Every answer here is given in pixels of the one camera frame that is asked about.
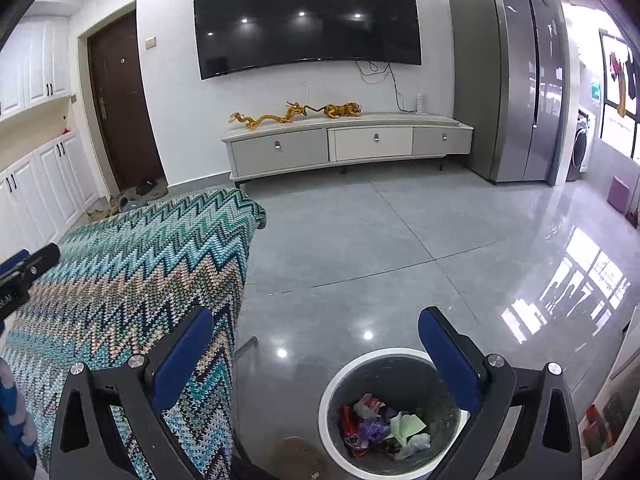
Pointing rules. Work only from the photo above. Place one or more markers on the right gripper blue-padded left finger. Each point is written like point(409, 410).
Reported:
point(87, 443)

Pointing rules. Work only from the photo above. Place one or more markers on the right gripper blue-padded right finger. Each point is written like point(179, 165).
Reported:
point(544, 443)

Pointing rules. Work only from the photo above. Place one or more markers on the clear plastic bag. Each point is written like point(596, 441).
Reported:
point(416, 444)

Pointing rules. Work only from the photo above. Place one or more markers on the green paper sheet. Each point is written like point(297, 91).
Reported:
point(405, 426)

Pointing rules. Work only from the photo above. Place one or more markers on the purple plastic bag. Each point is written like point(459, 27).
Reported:
point(373, 431)

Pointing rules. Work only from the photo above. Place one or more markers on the red snack wrapper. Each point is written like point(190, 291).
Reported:
point(349, 431)

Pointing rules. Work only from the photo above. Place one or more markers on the white rimmed trash bin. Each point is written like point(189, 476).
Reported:
point(380, 385)

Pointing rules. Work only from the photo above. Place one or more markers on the white shoe cabinet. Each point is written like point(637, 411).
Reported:
point(44, 193)

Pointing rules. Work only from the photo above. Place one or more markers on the zigzag patterned blanket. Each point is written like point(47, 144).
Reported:
point(122, 284)

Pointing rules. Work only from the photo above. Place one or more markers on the grey slipper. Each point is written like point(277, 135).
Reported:
point(126, 204)

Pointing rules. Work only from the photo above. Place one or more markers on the purple stool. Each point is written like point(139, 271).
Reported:
point(620, 195)

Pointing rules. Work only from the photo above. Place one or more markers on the dark brown door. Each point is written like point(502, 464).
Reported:
point(118, 95)

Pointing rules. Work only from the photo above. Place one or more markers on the washing machine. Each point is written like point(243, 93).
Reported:
point(581, 145)

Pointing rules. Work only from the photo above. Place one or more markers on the white TV cabinet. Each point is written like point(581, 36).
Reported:
point(321, 142)

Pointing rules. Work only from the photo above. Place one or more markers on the golden dragon figurine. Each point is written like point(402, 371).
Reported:
point(293, 110)

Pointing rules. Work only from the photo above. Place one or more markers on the golden tiger figurine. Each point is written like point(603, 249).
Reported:
point(349, 109)

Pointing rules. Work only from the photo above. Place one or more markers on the grey refrigerator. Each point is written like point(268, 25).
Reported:
point(508, 86)

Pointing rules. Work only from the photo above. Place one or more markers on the wall-mounted black television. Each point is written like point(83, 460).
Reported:
point(235, 35)

